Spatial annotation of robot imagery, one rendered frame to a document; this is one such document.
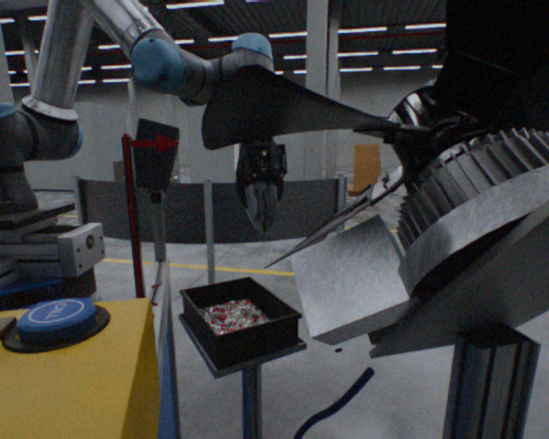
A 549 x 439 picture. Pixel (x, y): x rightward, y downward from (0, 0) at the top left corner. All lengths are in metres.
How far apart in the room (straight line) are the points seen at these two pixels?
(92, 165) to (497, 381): 9.91
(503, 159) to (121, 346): 0.40
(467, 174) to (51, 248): 0.76
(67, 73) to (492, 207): 0.88
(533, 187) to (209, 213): 1.98
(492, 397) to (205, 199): 1.88
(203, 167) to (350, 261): 6.52
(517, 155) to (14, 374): 0.44
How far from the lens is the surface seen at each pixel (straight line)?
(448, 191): 0.44
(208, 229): 2.25
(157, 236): 1.01
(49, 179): 11.08
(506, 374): 0.62
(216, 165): 6.85
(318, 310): 0.50
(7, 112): 0.94
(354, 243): 0.51
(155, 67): 0.60
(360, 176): 8.53
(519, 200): 0.38
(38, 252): 0.88
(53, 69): 0.97
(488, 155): 0.45
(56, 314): 0.24
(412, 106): 0.58
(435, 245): 0.39
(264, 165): 0.62
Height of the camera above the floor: 1.18
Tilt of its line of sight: 13 degrees down
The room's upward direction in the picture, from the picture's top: straight up
